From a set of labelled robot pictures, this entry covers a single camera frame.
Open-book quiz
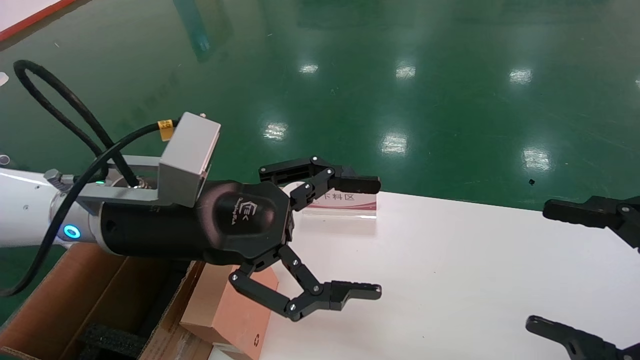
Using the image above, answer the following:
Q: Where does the black looped cable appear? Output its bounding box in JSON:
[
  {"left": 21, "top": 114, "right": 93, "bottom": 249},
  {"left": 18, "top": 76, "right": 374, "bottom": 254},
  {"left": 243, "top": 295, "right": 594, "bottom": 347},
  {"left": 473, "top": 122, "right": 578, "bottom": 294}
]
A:
[{"left": 13, "top": 59, "right": 142, "bottom": 189}]

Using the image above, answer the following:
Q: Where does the large open cardboard box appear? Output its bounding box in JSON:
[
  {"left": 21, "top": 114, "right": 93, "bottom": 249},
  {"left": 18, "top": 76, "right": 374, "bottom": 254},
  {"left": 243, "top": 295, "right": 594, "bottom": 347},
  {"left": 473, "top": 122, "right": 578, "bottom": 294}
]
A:
[{"left": 0, "top": 242, "right": 211, "bottom": 360}]

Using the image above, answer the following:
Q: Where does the small brown cardboard box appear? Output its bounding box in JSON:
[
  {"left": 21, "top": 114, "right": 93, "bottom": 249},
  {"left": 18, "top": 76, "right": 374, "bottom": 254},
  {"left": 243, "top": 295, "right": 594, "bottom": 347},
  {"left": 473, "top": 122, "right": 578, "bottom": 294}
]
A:
[{"left": 180, "top": 264, "right": 280, "bottom": 360}]

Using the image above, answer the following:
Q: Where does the black cable with yellow tag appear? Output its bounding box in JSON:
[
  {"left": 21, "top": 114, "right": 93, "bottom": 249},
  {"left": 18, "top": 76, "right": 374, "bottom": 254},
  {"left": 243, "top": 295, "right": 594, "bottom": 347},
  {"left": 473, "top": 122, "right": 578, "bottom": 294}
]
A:
[{"left": 0, "top": 118, "right": 175, "bottom": 297}]

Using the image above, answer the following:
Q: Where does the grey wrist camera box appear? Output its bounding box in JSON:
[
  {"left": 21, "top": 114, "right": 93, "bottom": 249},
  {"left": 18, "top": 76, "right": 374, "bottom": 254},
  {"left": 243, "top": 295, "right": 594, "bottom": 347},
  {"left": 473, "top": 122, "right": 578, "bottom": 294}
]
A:
[{"left": 158, "top": 112, "right": 222, "bottom": 208}]

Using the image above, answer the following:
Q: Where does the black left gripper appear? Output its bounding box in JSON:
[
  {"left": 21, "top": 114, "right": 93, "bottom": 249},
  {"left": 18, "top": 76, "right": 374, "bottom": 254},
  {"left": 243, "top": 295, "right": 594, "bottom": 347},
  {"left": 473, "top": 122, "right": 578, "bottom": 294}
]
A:
[{"left": 99, "top": 156, "right": 382, "bottom": 322}]

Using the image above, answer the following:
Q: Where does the clear acrylic sign stand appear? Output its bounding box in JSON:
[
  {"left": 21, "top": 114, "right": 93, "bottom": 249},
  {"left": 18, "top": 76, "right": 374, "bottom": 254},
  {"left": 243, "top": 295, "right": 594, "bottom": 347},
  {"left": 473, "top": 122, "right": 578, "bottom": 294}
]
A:
[{"left": 282, "top": 182, "right": 379, "bottom": 219}]

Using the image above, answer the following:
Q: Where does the black foam insert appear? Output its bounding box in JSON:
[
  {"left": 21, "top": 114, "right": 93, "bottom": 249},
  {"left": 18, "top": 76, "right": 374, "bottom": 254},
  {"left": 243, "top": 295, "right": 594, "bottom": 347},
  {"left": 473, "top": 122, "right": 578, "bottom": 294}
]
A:
[{"left": 79, "top": 323, "right": 147, "bottom": 360}]

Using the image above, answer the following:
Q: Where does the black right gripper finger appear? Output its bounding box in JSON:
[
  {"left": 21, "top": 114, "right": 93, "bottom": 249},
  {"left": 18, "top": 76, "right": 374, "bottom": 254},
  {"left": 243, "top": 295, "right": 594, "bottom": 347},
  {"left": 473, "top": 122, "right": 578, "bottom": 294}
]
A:
[
  {"left": 543, "top": 196, "right": 640, "bottom": 251},
  {"left": 526, "top": 316, "right": 640, "bottom": 360}
]

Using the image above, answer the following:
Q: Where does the silver camera mount bracket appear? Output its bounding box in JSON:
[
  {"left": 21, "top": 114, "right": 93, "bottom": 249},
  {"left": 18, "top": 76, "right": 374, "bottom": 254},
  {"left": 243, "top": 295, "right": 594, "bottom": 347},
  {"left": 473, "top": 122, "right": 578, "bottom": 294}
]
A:
[{"left": 44, "top": 155, "right": 162, "bottom": 212}]

